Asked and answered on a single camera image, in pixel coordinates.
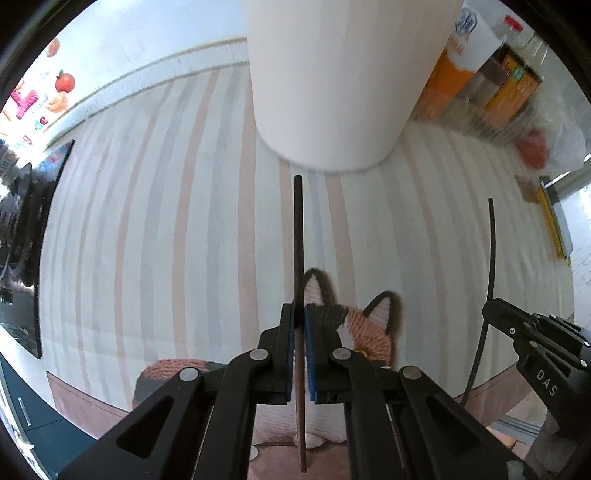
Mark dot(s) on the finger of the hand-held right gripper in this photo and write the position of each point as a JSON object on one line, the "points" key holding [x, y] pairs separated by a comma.
{"points": [[505, 318]]}

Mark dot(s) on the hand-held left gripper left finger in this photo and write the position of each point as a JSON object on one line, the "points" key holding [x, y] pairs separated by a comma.
{"points": [[287, 360]]}

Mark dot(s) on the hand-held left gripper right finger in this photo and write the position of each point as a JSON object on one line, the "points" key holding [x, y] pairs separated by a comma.
{"points": [[312, 360]]}

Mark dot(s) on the dark brown chopstick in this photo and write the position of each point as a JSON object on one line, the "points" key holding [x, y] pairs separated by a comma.
{"points": [[298, 240]]}

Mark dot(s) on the white round container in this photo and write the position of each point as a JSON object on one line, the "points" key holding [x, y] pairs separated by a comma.
{"points": [[341, 83]]}

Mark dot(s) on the cat shaped mat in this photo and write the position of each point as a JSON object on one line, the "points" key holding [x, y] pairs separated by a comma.
{"points": [[364, 327]]}

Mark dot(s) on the red orange packet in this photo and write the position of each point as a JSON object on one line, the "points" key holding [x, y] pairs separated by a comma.
{"points": [[531, 150]]}

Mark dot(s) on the clear plastic bag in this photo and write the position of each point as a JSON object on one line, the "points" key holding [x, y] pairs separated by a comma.
{"points": [[568, 138]]}

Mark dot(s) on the striped tablecloth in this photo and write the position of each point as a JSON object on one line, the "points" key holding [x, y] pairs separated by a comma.
{"points": [[161, 207]]}

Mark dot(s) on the orange green box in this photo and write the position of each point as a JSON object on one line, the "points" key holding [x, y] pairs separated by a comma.
{"points": [[512, 92]]}

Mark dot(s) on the brown box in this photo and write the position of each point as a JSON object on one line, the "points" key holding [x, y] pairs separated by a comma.
{"points": [[480, 83]]}

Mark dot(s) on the orange white carton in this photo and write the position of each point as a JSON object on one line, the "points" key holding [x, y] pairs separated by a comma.
{"points": [[445, 87]]}

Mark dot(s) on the black flat screen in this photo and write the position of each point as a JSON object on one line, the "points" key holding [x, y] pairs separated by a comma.
{"points": [[27, 240]]}

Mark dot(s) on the white bottle red label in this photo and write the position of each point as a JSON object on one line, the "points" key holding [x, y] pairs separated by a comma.
{"points": [[512, 25]]}

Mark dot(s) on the red apple wall sticker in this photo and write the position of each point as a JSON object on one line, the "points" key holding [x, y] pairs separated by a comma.
{"points": [[64, 83]]}

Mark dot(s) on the pink wall sticker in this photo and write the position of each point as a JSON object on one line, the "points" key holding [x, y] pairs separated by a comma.
{"points": [[25, 102]]}

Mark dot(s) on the orange fruit wall sticker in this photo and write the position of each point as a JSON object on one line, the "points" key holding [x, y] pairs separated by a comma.
{"points": [[53, 46]]}

